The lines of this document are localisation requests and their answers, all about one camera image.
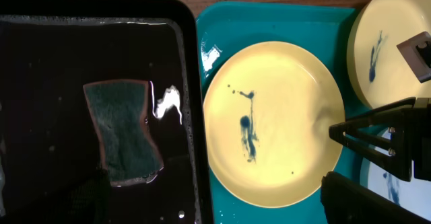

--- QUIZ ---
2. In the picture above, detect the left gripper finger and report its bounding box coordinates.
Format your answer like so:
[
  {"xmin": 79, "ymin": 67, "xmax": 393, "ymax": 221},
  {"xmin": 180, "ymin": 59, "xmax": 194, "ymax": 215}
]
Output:
[{"xmin": 321, "ymin": 172, "xmax": 430, "ymax": 224}]

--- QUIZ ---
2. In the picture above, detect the yellow plate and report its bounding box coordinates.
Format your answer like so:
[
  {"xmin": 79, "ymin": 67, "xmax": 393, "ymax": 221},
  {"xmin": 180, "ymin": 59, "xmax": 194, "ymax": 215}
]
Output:
[
  {"xmin": 346, "ymin": 0, "xmax": 430, "ymax": 109},
  {"xmin": 203, "ymin": 41, "xmax": 345, "ymax": 208}
]

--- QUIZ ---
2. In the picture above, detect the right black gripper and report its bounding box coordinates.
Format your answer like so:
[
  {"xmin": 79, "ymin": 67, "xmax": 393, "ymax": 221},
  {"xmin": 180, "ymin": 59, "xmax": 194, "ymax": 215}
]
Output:
[{"xmin": 329, "ymin": 98, "xmax": 430, "ymax": 181}]

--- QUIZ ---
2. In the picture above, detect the light blue plate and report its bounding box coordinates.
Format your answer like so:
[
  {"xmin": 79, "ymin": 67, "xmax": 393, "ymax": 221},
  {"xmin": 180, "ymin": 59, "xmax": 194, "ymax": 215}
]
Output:
[{"xmin": 359, "ymin": 129, "xmax": 431, "ymax": 221}]

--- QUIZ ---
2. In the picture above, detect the black water tray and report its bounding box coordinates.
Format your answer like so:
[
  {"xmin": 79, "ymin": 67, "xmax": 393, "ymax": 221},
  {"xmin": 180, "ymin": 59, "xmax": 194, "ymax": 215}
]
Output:
[{"xmin": 1, "ymin": 0, "xmax": 214, "ymax": 223}]

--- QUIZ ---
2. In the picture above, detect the green and pink sponge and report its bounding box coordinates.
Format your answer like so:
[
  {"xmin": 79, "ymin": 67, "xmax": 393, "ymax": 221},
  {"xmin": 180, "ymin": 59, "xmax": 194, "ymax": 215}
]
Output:
[{"xmin": 83, "ymin": 79, "xmax": 164, "ymax": 187}]

